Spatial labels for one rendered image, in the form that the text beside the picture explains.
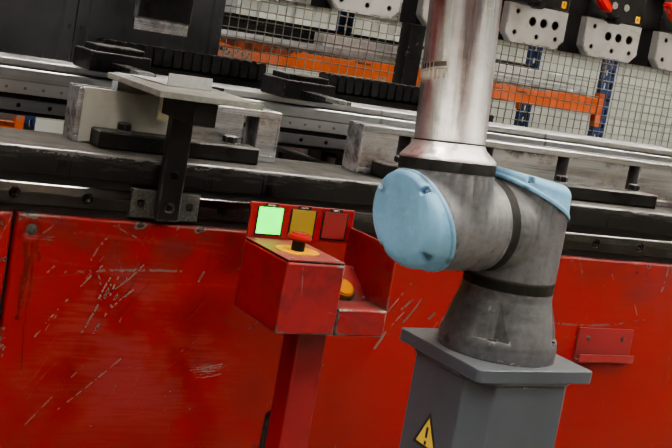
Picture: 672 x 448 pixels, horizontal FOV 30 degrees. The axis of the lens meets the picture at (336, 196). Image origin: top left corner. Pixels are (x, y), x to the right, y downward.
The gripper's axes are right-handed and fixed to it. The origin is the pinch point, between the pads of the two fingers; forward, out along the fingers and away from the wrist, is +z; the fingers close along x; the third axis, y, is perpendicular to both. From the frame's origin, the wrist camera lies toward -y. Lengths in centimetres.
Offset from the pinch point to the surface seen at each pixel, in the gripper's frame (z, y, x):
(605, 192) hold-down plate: 57, 60, -63
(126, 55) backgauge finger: 12, 51, 30
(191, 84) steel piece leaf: 14.7, 20.0, 18.5
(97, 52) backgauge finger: 11, 48, 35
